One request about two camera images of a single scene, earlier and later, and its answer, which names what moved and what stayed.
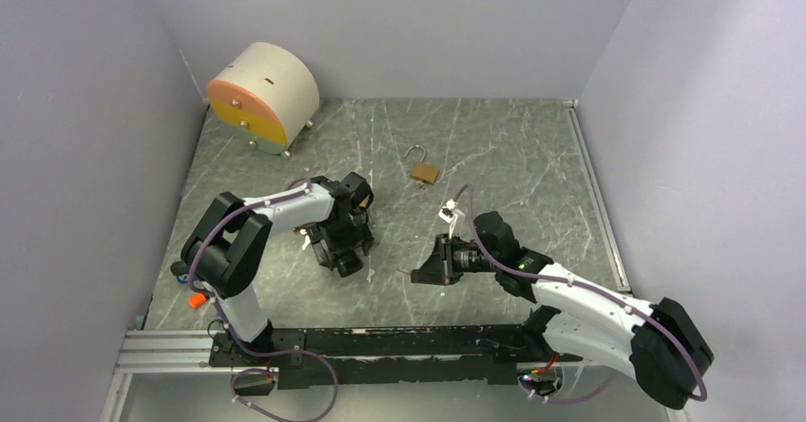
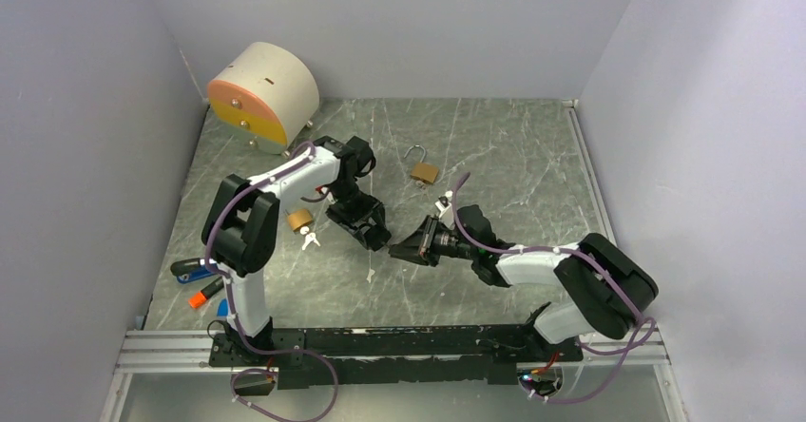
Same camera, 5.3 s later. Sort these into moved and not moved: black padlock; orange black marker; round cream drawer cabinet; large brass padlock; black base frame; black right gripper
Moved: black padlock; black right gripper
Not moved: black base frame; round cream drawer cabinet; orange black marker; large brass padlock
